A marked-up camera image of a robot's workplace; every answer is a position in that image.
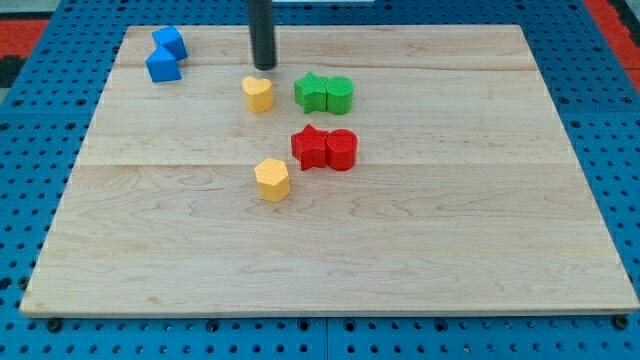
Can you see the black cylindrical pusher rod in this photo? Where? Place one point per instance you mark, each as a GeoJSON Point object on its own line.
{"type": "Point", "coordinates": [262, 33]}

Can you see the yellow heart block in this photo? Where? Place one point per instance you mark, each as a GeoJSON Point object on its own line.
{"type": "Point", "coordinates": [259, 96]}

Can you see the green star block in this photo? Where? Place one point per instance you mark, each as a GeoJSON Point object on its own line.
{"type": "Point", "coordinates": [310, 92]}

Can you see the red star block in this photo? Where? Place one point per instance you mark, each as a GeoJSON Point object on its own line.
{"type": "Point", "coordinates": [309, 147]}

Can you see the blue cube block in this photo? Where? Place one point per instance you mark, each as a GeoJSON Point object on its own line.
{"type": "Point", "coordinates": [170, 38]}

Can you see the green cylinder block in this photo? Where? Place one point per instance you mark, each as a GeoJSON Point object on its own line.
{"type": "Point", "coordinates": [339, 95]}

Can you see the blue wedge block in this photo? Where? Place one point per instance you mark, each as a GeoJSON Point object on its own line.
{"type": "Point", "coordinates": [162, 66]}

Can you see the red cylinder block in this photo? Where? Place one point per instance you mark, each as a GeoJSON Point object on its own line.
{"type": "Point", "coordinates": [341, 149]}

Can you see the yellow hexagon block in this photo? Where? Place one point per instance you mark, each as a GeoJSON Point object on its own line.
{"type": "Point", "coordinates": [272, 178]}

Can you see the wooden board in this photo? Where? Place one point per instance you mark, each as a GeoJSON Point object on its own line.
{"type": "Point", "coordinates": [466, 198]}

